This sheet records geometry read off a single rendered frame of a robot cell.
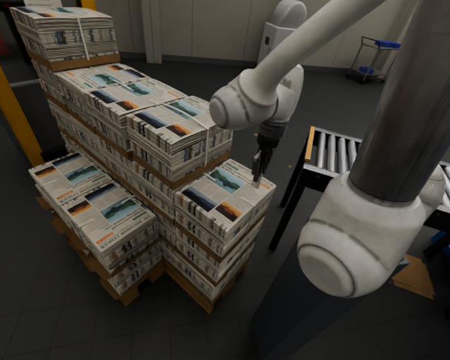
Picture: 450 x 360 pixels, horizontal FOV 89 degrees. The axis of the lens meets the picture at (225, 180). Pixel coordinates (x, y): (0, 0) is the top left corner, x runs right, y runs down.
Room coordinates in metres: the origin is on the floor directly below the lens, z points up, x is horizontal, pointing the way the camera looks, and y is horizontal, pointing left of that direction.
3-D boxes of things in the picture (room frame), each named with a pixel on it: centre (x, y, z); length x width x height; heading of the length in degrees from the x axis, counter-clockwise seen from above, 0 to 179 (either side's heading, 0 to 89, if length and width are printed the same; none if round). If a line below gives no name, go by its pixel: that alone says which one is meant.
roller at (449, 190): (1.08, -1.26, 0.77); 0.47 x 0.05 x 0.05; 165
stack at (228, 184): (0.97, 0.35, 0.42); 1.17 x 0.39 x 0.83; 57
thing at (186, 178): (0.81, 0.28, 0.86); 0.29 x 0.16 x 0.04; 55
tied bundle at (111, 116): (1.04, 0.47, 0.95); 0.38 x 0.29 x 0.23; 145
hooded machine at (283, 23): (5.54, -0.72, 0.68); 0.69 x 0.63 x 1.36; 107
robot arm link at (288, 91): (0.66, -0.11, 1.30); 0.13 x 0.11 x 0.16; 136
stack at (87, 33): (1.37, 0.96, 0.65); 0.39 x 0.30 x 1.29; 147
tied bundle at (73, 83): (1.21, 0.71, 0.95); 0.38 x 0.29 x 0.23; 146
